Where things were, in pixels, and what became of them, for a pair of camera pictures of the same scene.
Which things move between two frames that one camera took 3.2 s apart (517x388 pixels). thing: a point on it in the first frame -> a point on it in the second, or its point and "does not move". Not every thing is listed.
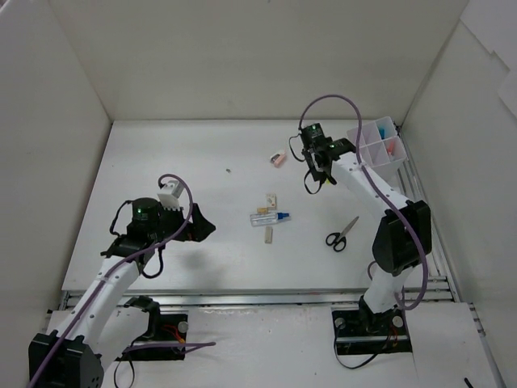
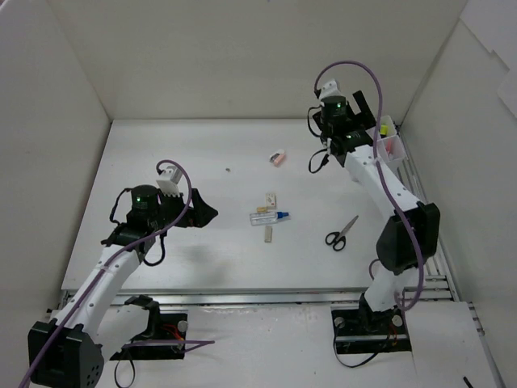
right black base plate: x=363 y=332 does not move
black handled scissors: x=338 y=240 does not move
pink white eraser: x=277 y=159 does not move
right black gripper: x=319 y=162 -> x=361 y=117
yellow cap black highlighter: x=331 y=180 -> x=384 y=131
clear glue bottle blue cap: x=269 y=218 does not move
